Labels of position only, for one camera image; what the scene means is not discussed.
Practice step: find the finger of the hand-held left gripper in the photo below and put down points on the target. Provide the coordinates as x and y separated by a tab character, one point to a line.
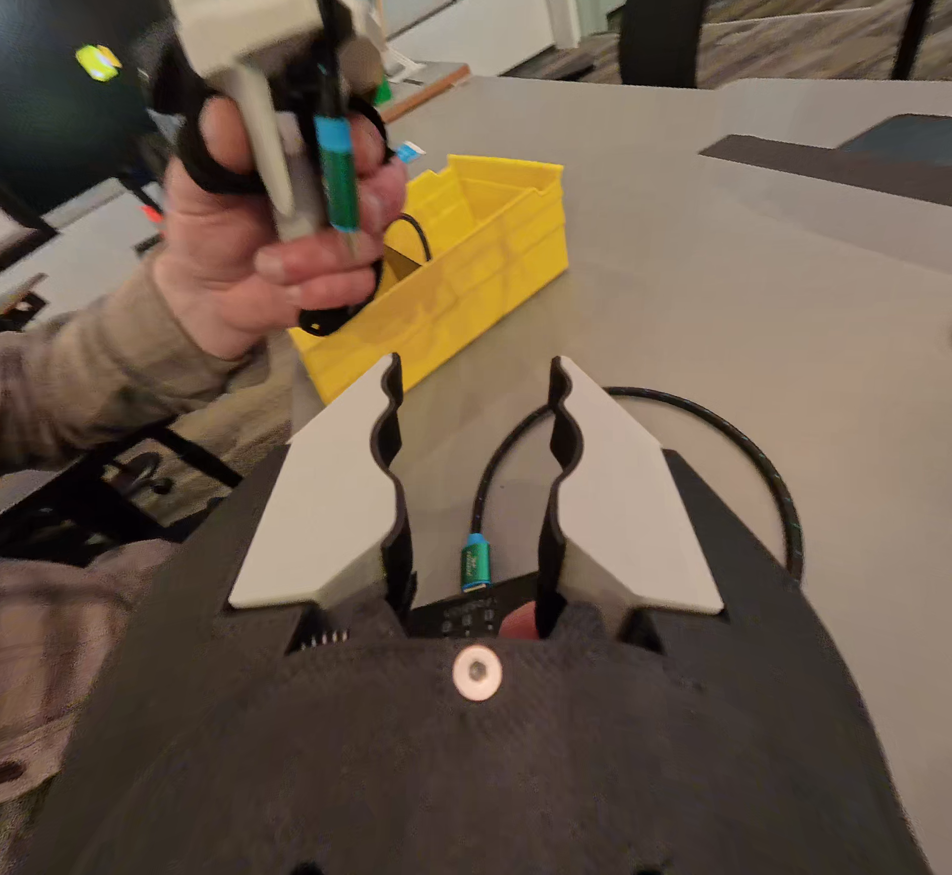
361	56
245	19

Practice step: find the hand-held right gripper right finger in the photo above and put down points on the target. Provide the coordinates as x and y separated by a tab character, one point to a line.
639	525

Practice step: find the person's right hand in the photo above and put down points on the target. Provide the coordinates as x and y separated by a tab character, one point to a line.
520	626

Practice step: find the white blue paper sheet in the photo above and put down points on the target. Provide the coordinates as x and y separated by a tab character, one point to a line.
409	152

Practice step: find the brown wooden table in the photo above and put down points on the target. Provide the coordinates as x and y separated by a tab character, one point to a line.
439	79

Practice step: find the black HDMI switch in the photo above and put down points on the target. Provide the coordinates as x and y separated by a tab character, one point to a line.
461	618

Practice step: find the person's left forearm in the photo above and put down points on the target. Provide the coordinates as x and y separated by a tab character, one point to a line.
89	369

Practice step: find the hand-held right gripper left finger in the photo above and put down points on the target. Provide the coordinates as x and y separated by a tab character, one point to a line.
320	518

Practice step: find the yellow storage bin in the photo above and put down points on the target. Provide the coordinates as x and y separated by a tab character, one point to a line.
461	280

